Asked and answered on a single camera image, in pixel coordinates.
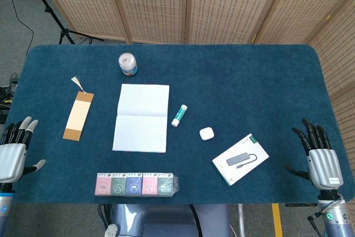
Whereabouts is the dark teal table mat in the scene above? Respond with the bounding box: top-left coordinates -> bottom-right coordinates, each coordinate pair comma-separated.
4,44 -> 352,204

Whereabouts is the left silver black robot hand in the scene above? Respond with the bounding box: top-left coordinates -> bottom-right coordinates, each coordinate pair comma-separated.
0,117 -> 47,184

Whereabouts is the tan bookmark with tassel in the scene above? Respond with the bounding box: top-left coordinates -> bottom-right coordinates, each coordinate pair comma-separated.
62,75 -> 95,141

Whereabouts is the white earbuds case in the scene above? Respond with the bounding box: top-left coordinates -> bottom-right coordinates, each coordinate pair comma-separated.
199,127 -> 215,141

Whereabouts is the wrapped colourful tissue pack bundle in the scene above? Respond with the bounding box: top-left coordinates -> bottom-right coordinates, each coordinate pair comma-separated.
94,172 -> 180,198

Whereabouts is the tangle of cables and plugs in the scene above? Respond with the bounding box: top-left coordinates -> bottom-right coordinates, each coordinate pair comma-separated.
0,73 -> 19,124

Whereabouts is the black tripod stand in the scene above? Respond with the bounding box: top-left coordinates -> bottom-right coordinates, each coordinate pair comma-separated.
21,0 -> 105,45

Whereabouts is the white USB hub box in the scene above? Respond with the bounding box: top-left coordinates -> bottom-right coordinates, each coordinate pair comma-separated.
212,133 -> 270,187

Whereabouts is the thin black floor cable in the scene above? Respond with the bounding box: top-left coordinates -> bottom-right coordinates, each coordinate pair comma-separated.
2,0 -> 35,56

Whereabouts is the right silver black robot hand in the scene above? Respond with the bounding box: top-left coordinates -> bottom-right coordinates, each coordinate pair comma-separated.
284,118 -> 344,192

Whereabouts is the clear jar with white lid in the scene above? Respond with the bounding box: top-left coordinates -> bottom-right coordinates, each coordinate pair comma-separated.
118,52 -> 138,77

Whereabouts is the wicker folding screen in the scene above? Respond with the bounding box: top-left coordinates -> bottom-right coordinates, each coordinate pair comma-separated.
33,0 -> 355,221

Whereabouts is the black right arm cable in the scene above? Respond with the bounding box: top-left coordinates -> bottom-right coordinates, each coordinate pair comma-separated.
306,214 -> 327,237

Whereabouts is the open lined white notebook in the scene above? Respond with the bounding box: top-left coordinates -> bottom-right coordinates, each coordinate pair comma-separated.
112,83 -> 170,154

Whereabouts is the blue-grey robot torso base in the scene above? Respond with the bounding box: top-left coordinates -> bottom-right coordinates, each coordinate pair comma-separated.
97,203 -> 231,237

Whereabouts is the green and white glue stick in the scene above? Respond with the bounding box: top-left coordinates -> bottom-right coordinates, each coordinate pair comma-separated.
170,104 -> 188,128

